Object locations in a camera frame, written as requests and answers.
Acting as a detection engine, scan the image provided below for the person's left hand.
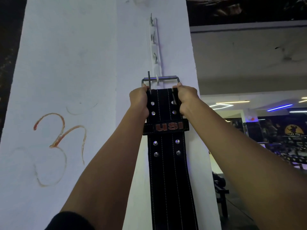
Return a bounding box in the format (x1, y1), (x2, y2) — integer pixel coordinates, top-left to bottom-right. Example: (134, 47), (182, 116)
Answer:
(129, 83), (150, 118)

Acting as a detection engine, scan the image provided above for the person's right hand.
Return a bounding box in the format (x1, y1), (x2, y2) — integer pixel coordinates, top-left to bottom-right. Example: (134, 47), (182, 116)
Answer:
(176, 82), (200, 116)

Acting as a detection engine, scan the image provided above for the black leather weightlifting belt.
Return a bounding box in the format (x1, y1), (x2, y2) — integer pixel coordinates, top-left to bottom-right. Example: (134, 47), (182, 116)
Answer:
(141, 71), (199, 230)

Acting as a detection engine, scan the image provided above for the person's right forearm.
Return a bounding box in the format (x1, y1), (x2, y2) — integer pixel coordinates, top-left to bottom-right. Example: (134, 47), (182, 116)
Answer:
(185, 96), (307, 230)

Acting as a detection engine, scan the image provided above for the person's left forearm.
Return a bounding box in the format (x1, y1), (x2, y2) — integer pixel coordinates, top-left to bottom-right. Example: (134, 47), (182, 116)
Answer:
(60, 106), (150, 230)

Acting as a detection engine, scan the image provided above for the white ceiling light strip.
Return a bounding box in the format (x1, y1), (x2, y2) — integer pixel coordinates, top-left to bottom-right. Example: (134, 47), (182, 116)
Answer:
(215, 100), (250, 105)

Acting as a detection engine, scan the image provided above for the blue ceiling light strip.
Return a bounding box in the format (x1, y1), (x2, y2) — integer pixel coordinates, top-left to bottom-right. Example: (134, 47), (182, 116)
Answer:
(267, 104), (293, 112)

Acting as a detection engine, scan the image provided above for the black weight bench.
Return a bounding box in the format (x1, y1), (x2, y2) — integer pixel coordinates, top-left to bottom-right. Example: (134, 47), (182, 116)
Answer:
(212, 171), (230, 219)

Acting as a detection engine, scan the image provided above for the black sleeve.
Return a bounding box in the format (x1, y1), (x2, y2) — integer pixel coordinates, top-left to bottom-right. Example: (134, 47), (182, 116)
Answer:
(45, 211), (96, 230)

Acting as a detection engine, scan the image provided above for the white wall hook rack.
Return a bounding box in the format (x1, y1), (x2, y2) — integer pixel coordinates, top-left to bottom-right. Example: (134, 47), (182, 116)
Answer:
(149, 13), (163, 84)

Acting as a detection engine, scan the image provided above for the yellow round wall logo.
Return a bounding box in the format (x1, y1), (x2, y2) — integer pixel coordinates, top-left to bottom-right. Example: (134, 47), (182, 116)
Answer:
(284, 124), (304, 136)

